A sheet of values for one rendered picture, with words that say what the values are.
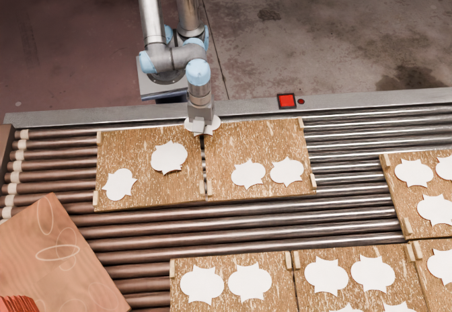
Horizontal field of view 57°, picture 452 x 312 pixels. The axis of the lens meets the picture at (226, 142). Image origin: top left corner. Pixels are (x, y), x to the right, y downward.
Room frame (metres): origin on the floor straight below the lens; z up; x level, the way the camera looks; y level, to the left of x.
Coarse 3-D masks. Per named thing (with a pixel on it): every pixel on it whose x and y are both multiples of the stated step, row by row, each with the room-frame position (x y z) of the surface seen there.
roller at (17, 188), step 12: (312, 168) 0.78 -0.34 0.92; (324, 168) 0.78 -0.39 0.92; (336, 168) 0.78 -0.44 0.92; (348, 168) 0.78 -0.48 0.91; (360, 168) 0.78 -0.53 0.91; (372, 168) 0.79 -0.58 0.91; (72, 180) 0.73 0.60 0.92; (84, 180) 0.73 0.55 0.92; (204, 180) 0.73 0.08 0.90; (12, 192) 0.68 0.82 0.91; (24, 192) 0.68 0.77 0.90; (36, 192) 0.69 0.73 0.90
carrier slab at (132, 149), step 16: (144, 128) 0.96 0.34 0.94; (160, 128) 0.96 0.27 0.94; (176, 128) 0.96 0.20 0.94; (112, 144) 0.88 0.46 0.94; (128, 144) 0.88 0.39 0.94; (144, 144) 0.88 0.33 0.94; (160, 144) 0.88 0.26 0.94; (192, 144) 0.88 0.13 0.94; (112, 160) 0.81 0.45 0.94; (128, 160) 0.81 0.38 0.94; (144, 160) 0.81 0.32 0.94; (192, 160) 0.81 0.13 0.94; (96, 176) 0.74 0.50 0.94; (144, 176) 0.74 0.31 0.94; (160, 176) 0.74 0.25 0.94; (176, 176) 0.74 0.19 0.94; (192, 176) 0.74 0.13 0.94; (144, 192) 0.67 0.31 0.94; (160, 192) 0.67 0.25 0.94; (176, 192) 0.67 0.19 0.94; (192, 192) 0.67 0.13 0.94; (96, 208) 0.60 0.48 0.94; (112, 208) 0.60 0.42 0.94; (128, 208) 0.61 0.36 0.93
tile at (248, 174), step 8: (240, 168) 0.77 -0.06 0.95; (248, 168) 0.77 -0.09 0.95; (256, 168) 0.77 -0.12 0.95; (232, 176) 0.73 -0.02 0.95; (240, 176) 0.73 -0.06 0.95; (248, 176) 0.73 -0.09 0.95; (256, 176) 0.73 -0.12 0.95; (240, 184) 0.70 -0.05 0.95; (248, 184) 0.70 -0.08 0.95; (256, 184) 0.70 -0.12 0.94
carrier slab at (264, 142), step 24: (264, 120) 1.00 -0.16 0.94; (288, 120) 1.00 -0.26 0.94; (216, 144) 0.88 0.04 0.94; (240, 144) 0.88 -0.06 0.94; (264, 144) 0.88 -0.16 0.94; (288, 144) 0.88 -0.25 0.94; (216, 168) 0.77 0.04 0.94; (264, 168) 0.77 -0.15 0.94; (216, 192) 0.67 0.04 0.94; (240, 192) 0.67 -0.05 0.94; (264, 192) 0.67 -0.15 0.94; (288, 192) 0.67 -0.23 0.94; (312, 192) 0.67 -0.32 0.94
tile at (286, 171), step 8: (288, 160) 0.80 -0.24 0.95; (272, 168) 0.77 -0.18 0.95; (280, 168) 0.77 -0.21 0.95; (288, 168) 0.77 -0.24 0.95; (296, 168) 0.77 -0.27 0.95; (272, 176) 0.73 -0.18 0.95; (280, 176) 0.73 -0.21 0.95; (288, 176) 0.73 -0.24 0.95; (296, 176) 0.73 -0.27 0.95; (288, 184) 0.70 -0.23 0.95
